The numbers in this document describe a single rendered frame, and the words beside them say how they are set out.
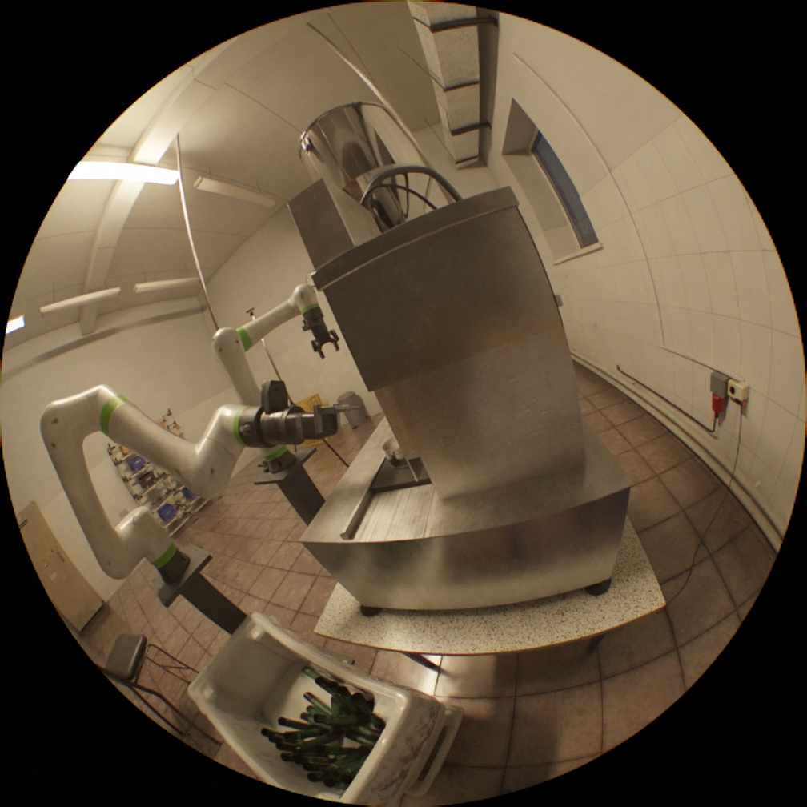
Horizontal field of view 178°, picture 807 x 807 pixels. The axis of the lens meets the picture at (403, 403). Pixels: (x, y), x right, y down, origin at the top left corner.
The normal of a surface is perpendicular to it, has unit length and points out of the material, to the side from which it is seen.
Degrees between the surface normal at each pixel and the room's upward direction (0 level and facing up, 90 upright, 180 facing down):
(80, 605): 90
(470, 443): 90
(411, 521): 0
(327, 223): 90
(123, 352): 90
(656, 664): 0
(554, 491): 0
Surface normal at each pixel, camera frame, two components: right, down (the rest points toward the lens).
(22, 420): 0.89, -0.29
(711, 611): -0.39, -0.88
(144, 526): 0.90, -0.43
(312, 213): -0.23, 0.37
